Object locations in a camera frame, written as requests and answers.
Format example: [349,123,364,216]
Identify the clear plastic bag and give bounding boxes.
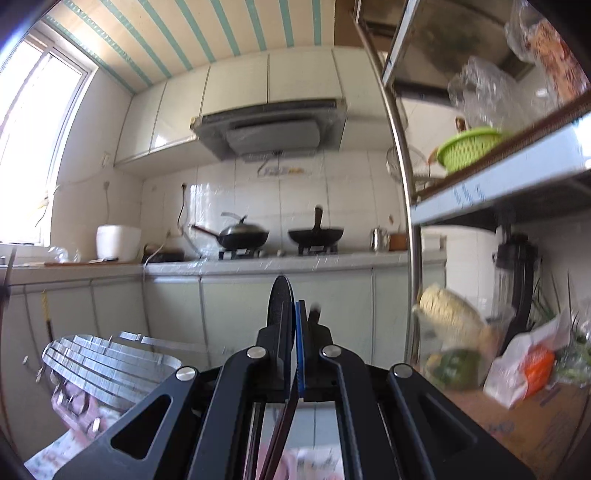
[448,55,560,136]

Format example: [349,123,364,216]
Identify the black frying pan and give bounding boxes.
[288,206,346,246]

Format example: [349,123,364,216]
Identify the wall sticker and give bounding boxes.
[256,161,308,177]

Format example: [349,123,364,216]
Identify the black power cable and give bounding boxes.
[178,184,205,257]

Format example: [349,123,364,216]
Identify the plastic bag with reddish contents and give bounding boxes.
[505,0,588,105]

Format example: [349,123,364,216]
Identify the kitchen cabinets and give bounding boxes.
[113,46,352,174]
[0,251,448,416]

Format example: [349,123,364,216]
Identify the metal storage shelf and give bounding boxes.
[351,0,591,372]

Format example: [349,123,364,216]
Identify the upper kitchen cabinets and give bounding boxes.
[113,46,352,174]

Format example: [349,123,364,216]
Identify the lower kitchen cabinets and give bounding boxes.
[0,251,448,416]

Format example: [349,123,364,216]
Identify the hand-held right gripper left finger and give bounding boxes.
[53,274,295,480]

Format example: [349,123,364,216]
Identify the green onions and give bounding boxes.
[531,271,591,385]

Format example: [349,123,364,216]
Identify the cardboard sheet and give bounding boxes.
[442,378,591,480]

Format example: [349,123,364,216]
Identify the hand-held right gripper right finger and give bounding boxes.
[294,300,537,480]

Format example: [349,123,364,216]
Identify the metal strainer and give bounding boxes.
[385,145,433,186]

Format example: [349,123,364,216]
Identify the green plastic basket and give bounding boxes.
[436,128,507,175]

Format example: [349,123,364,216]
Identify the metal wire utensil rack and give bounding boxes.
[39,331,183,437]

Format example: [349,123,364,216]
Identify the gas stove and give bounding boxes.
[217,244,343,260]

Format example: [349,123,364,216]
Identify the black blender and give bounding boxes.
[494,234,539,334]

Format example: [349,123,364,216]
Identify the white plastic bag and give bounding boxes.
[482,318,591,410]

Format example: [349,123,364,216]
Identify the window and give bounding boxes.
[0,23,99,246]

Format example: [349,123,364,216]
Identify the white rice cooker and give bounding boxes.
[96,224,143,262]

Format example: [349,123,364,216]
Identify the white appliance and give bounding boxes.
[420,226,498,320]

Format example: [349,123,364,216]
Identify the floral tablecloth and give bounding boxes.
[25,429,112,472]

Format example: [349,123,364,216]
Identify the range hood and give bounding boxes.
[189,98,348,162]

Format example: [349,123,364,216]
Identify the dark brown chopstick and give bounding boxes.
[261,399,297,480]

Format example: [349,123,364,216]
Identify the bag of dried noodles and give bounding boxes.
[412,284,516,389]

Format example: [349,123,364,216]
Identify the black wok with lid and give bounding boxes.
[191,212,270,250]

